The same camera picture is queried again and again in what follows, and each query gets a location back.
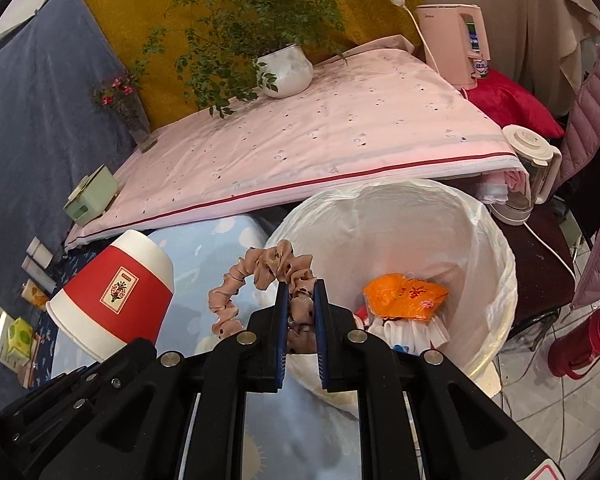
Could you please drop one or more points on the dark wooden table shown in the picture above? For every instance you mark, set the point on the dark wooden table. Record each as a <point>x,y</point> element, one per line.
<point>535,270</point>

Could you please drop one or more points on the pink blanket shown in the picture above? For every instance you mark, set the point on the pink blanket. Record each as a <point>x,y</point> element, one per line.
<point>305,135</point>

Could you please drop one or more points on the blue-grey cloth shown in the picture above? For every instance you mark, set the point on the blue-grey cloth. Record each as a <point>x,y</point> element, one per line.
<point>30,110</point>

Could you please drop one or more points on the glass vase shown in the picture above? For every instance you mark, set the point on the glass vase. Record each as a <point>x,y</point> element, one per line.
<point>137,125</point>

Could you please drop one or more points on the green leafy plant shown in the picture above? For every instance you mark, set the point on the green leafy plant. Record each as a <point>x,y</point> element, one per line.
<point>260,5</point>

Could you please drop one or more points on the mint green box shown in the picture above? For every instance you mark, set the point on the mint green box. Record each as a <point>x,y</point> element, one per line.
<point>92,195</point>

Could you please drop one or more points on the trash bin with white liner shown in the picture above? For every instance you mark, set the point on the trash bin with white liner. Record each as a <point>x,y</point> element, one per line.
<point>405,230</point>

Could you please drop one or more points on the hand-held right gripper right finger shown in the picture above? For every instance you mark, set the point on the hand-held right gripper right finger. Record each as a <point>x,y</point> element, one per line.
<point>320,335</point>

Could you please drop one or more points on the red thermos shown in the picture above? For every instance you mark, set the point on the red thermos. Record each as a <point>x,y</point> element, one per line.
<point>585,340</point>

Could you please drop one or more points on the white plant pot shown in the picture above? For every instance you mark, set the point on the white plant pot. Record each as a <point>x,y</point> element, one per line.
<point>287,72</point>

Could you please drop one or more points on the beige curtain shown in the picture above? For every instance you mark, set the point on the beige curtain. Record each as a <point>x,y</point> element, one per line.
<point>530,10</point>

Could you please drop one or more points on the small orange plastic bag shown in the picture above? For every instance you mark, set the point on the small orange plastic bag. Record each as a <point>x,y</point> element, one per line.
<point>405,295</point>

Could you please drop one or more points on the pink dotted scrunchie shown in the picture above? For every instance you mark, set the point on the pink dotted scrunchie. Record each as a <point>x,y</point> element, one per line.
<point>270,260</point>

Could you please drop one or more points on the yellow-green tissue box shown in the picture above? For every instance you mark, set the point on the yellow-green tissue box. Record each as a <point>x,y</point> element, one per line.
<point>20,335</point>

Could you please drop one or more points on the light blue printed sheet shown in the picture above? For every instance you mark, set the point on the light blue printed sheet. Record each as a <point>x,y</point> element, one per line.
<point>205,250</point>

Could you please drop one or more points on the yellow cloth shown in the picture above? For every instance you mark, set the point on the yellow cloth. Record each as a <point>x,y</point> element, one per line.
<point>130,10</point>

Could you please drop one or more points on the red and white paper cup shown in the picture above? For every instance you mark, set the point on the red and white paper cup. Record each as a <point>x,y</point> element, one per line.
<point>120,285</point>

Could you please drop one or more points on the white glass kettle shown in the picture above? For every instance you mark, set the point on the white glass kettle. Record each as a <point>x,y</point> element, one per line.
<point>525,180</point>

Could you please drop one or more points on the pink water dispenser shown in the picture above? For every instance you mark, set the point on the pink water dispenser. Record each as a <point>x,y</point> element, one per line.
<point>440,40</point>

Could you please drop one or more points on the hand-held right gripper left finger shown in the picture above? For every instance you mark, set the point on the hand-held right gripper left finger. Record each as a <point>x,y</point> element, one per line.
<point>280,335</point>

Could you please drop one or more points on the pink flowers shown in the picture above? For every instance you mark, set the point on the pink flowers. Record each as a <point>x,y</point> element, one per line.
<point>112,91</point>

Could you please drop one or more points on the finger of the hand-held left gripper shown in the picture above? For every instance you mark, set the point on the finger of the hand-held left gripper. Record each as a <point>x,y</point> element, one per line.
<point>70,410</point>

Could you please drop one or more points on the red pillow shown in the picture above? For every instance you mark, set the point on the red pillow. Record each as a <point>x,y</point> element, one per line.
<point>510,100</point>

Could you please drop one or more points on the white cup with orange print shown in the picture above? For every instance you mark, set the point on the white cup with orange print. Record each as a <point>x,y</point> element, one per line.
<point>35,296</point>

